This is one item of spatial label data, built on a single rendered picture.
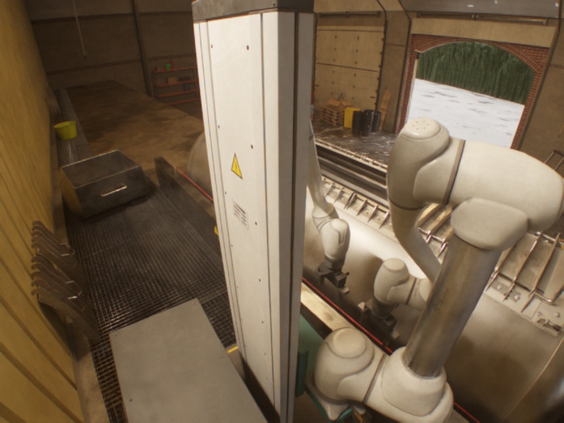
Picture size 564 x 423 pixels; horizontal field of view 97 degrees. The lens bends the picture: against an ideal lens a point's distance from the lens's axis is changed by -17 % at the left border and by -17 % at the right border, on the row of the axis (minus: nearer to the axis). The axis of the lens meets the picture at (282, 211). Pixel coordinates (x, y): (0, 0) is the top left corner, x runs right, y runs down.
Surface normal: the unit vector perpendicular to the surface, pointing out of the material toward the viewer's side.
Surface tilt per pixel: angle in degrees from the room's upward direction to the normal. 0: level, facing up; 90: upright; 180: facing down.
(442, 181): 88
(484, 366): 60
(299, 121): 90
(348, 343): 6
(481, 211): 88
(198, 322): 0
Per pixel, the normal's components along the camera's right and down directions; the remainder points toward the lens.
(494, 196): -0.55, 0.36
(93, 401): 0.00, -0.84
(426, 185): -0.64, 0.64
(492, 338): -0.60, -0.29
